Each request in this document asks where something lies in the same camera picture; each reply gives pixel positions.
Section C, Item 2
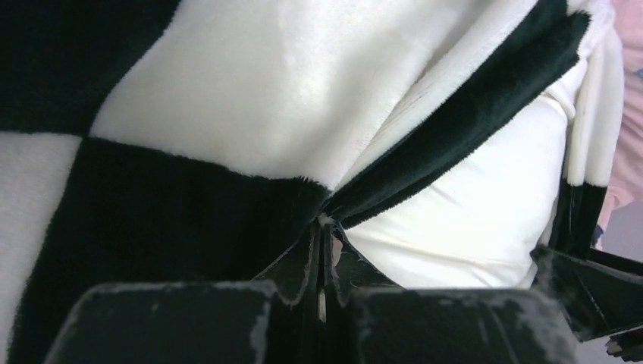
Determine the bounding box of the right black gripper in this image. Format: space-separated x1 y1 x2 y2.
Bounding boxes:
532 246 642 362

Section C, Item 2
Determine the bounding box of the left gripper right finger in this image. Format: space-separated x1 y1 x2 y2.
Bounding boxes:
324 226 576 363

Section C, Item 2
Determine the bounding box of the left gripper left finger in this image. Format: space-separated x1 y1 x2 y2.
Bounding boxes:
45 224 322 363

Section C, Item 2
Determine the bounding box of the black white checkered pillowcase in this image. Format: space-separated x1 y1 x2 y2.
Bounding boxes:
1 1 623 363

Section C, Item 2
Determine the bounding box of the white pillow yellow edge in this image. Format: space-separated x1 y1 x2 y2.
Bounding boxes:
347 60 588 289

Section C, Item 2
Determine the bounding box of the pink pillow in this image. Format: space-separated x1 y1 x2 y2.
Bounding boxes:
598 1 642 230

